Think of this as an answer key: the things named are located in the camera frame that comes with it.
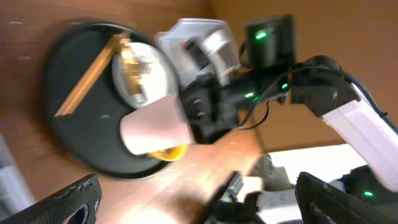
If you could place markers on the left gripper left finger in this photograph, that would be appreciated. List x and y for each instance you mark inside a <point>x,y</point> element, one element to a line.
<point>76,203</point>

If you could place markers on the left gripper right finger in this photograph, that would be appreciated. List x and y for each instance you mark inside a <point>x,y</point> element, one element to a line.
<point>320,202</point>

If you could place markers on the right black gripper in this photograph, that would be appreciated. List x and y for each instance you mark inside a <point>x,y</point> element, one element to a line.
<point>209,107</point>

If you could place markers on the pink plastic cup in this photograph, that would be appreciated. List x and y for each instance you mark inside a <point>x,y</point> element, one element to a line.
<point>157,126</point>

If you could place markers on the yellow bowl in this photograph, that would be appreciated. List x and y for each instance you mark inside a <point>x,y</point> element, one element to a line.
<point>171,154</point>

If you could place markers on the wrapper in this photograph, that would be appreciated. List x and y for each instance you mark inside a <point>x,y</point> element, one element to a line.
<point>132,64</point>

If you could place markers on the wooden chopstick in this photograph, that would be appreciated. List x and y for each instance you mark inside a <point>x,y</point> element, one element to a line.
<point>85,82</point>
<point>93,84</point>

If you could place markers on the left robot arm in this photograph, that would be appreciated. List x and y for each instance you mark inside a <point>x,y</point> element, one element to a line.
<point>225,207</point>

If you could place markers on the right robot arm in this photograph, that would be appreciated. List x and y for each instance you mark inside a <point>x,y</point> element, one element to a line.
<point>330,93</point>

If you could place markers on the grey plate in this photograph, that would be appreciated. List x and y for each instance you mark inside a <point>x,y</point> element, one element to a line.
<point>158,76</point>

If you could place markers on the round black tray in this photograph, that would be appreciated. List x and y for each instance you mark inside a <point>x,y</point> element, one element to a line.
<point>91,133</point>

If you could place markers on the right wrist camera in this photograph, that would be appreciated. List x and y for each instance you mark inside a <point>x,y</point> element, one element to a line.
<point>215,50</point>

